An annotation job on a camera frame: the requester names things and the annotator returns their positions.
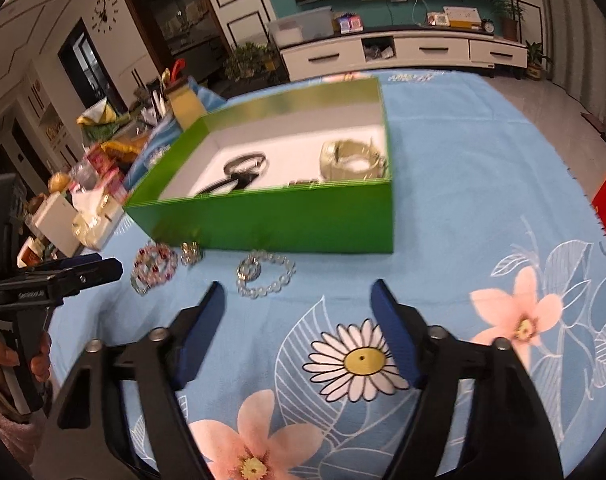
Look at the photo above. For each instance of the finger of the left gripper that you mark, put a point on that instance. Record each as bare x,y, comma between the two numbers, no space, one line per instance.
91,275
66,263

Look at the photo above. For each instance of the light blue floral tablecloth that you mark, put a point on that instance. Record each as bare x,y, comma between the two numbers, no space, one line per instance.
492,238

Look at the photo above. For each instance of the white tissue pack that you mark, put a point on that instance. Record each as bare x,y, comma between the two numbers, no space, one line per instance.
97,217

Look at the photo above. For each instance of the white TV cabinet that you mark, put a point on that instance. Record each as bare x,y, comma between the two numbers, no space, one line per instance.
424,47

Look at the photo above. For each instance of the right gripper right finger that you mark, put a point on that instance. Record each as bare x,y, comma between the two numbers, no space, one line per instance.
508,434

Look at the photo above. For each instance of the green cardboard box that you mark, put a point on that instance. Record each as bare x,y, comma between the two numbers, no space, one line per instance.
288,207

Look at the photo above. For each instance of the red snack box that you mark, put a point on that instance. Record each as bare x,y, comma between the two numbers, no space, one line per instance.
110,178

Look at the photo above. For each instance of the translucent storage bin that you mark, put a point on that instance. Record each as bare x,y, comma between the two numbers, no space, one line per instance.
301,27

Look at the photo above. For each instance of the left hand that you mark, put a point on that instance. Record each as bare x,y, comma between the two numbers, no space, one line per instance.
39,365

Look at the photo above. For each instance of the potted plant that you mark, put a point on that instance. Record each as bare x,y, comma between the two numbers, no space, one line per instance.
510,14

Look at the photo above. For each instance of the wall clock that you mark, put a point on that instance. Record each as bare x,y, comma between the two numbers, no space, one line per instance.
104,16

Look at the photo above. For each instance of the yellow bottle brown lid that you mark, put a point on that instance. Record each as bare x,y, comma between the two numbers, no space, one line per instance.
185,103

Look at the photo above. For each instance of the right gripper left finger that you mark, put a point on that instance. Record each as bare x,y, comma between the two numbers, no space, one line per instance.
87,434

